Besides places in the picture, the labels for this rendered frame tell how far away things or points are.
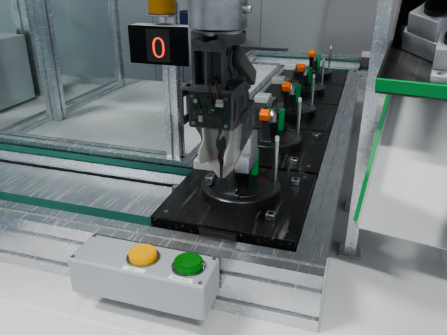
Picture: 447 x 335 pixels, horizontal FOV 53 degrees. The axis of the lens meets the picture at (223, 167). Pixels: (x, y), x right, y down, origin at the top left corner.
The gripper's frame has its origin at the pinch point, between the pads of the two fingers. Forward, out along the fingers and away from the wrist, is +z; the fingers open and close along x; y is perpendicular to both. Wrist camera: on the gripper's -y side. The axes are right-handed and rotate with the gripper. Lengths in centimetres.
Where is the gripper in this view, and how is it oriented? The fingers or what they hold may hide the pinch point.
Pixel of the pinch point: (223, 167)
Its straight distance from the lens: 67.1
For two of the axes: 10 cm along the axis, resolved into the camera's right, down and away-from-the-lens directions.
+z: 0.0, 9.1, 4.1
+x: 9.5, 1.2, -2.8
